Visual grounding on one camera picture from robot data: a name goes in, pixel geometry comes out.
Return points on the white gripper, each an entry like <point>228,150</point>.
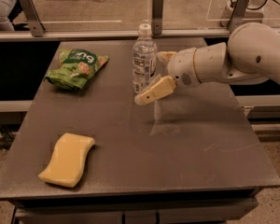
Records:
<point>181,67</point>

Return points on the clear plastic tea bottle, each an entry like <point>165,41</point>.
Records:
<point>144,58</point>

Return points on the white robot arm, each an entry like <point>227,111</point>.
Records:
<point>250,56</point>

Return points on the green snack bag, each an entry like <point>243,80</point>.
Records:
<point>77,67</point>

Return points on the yellow sponge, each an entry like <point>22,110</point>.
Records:
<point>67,161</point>

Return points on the seated person in background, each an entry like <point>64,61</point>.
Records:
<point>3,6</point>

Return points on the middle metal bracket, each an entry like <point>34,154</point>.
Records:
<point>157,13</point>

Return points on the metal bracket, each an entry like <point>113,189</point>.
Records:
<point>36,27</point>
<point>237,15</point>
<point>157,13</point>

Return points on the glass barrier rail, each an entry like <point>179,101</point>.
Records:
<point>107,34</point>

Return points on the right metal bracket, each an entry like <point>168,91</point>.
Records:
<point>237,15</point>

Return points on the white device with cable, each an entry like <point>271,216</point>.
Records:
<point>257,11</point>

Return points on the left metal bracket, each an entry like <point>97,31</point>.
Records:
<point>36,27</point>

